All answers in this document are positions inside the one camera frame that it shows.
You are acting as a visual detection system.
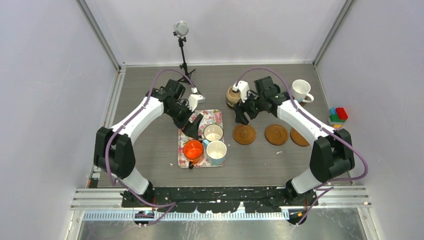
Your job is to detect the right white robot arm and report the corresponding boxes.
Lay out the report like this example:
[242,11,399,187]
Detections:
[231,76,355,205]

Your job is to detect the dark brown wooden coaster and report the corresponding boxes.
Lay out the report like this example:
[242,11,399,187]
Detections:
[226,103,235,110]

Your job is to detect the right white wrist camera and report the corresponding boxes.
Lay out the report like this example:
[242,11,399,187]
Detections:
[232,80,250,103]

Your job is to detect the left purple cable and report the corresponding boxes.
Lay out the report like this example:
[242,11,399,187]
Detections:
[104,68,199,227]

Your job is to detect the beige mug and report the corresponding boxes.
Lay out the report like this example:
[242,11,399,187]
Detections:
[226,86,241,106]

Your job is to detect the floral serving tray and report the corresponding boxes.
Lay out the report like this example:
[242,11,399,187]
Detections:
[177,109,226,169]

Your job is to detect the orange mug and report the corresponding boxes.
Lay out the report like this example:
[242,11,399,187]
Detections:
[183,139,204,169]

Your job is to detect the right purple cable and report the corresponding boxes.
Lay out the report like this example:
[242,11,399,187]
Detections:
[233,67,369,227]

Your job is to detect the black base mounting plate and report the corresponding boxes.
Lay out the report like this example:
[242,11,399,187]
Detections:
[120,186,319,215]

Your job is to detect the microphone on black tripod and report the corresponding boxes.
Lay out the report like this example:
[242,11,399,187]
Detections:
[173,20,196,79]

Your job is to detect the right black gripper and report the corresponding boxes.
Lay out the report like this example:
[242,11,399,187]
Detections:
[232,88,265,126]

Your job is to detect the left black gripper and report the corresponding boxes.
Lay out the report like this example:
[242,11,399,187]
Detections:
[165,101,203,139]

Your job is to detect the purple cable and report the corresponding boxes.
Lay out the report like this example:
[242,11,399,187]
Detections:
[233,67,369,227]
[104,68,199,227]

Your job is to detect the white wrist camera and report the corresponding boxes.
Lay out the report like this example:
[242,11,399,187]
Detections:
[232,80,250,103]
[187,87,206,112]

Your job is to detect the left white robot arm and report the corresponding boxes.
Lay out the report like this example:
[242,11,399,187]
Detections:
[93,79,206,207]

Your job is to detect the white mug blue base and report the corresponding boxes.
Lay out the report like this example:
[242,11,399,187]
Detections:
[291,79,315,103]

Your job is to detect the colourful toy block stack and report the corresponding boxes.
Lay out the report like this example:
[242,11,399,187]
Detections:
[327,107,349,130]

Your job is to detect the white light blue mug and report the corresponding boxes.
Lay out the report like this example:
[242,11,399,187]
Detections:
[203,139,227,166]

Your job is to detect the white mug brown rim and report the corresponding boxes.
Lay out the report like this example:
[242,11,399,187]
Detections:
[203,124,224,142]

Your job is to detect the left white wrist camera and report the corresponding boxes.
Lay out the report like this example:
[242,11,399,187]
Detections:
[187,87,206,112]

